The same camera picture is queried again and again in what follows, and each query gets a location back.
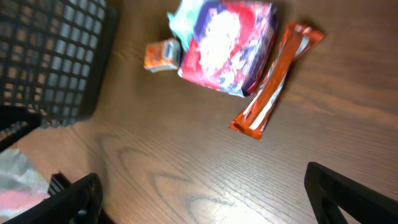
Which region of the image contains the purple red tissue pack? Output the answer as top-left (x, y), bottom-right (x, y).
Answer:
top-left (178, 1), bottom-right (277, 98)

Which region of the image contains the grey plastic mesh basket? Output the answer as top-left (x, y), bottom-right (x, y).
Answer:
top-left (1, 0), bottom-right (119, 128)

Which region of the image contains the mint green snack packet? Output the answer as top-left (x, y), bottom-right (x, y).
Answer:
top-left (167, 0), bottom-right (205, 52)

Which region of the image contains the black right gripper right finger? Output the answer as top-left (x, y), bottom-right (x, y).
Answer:
top-left (304, 162), bottom-right (397, 224)

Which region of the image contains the orange red snack bar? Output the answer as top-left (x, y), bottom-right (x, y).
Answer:
top-left (229, 22), bottom-right (325, 140)

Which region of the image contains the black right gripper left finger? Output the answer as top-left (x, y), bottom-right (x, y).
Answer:
top-left (6, 172), bottom-right (103, 224)

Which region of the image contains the small orange box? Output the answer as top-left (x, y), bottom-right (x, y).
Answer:
top-left (144, 38), bottom-right (181, 73)

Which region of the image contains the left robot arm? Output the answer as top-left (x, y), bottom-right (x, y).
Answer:
top-left (1, 105), bottom-right (42, 152)

